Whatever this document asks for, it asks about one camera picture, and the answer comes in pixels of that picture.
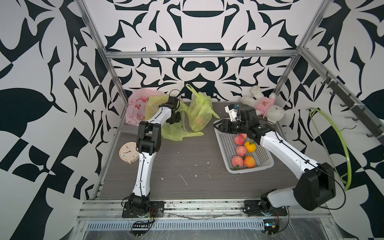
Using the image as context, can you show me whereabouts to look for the green plastic bag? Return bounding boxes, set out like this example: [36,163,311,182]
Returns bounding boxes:
[145,95,204,141]
[186,84,220,132]

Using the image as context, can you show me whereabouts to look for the white plastic basket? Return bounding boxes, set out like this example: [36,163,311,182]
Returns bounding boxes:
[214,119,274,174]

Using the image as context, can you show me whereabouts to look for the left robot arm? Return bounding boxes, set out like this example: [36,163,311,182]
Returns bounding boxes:
[128,96,181,216]

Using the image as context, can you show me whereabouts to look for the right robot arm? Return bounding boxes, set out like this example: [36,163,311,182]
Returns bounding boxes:
[214,105,338,216]

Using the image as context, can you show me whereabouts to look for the pink peach top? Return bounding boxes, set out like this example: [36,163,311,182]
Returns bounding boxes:
[239,134,248,140]

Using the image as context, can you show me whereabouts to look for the orange peach front right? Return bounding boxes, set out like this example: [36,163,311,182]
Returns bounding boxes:
[244,156,256,168]

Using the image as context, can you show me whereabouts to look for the pink plastic bag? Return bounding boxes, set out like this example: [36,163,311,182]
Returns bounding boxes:
[125,88,164,126]

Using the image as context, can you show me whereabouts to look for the yellow orange fruit with leaf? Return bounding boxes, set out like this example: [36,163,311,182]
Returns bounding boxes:
[244,141,257,153]

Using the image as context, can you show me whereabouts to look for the white plush bunny pink shirt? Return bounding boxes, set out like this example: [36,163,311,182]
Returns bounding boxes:
[241,86,286,124]

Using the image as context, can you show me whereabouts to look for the small round clock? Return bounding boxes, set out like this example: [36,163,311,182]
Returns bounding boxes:
[119,142,139,165]

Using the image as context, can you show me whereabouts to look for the green hoop hanger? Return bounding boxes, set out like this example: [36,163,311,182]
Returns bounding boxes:
[307,108,353,192]

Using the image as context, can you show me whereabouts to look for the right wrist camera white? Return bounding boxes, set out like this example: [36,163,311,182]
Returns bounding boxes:
[225,104,240,122]

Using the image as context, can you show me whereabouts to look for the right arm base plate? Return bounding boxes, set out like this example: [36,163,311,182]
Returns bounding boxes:
[242,199,288,217]

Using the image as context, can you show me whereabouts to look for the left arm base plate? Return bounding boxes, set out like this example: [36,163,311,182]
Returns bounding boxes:
[122,201,165,218]

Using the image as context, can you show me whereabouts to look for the black wall hook rack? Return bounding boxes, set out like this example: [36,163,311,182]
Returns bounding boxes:
[322,71,384,145]

